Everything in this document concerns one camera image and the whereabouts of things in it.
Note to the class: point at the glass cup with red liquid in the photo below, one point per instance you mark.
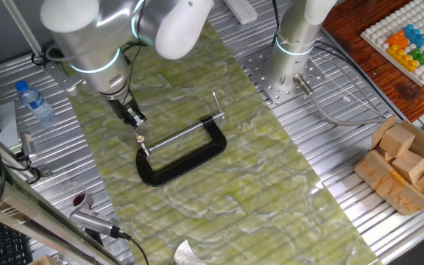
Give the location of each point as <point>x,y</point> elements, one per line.
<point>77,197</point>

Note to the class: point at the grey paper sheet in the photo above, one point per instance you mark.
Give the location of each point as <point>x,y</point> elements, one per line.
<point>2,123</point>

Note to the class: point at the orange building block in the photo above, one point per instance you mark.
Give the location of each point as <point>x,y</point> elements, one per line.
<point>396,39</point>

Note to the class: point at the thin metal pole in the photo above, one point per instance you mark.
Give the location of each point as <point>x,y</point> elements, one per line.
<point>22,27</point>

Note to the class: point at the white crumpled tissue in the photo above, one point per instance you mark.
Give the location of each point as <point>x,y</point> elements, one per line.
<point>188,255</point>

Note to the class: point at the aluminium frame bar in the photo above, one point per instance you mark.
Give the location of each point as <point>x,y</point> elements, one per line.
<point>31,217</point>

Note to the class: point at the blue building block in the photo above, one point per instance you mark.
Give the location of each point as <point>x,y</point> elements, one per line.
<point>415,35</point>

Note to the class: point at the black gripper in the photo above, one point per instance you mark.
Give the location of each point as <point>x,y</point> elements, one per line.
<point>118,106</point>

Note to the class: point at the green marble pattern mat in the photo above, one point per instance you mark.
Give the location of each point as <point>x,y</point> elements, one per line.
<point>234,184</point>

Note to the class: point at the white studded building baseplate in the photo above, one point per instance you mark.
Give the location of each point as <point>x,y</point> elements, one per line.
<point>392,22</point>

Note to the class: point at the silver ribbed camera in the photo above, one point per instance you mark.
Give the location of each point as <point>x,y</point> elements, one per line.
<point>92,221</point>

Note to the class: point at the clear plastic water bottle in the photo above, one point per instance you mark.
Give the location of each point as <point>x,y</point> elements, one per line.
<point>35,101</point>

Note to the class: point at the white power strip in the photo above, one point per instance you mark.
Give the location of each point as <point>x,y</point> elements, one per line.
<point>241,10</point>

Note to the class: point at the tan cardboard piece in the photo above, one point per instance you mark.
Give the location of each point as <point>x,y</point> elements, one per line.
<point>42,261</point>

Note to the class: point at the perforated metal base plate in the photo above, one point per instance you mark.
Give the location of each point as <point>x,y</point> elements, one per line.
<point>260,73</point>

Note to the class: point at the green building block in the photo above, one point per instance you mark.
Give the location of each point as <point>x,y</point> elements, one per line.
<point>419,56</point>

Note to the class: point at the yellow building block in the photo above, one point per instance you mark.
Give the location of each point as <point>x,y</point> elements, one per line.
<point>401,58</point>

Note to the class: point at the brown wooden board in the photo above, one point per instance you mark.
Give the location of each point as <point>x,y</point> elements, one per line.
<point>381,81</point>

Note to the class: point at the brown cardboard box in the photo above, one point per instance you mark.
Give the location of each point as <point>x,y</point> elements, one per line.
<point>385,184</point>

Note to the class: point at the small camera on metal bracket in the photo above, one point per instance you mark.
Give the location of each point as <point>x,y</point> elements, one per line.
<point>27,147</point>

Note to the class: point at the black C-clamp frame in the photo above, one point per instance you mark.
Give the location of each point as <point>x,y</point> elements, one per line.
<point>182,165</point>

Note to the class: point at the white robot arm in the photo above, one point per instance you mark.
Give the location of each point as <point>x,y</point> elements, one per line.
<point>98,37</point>

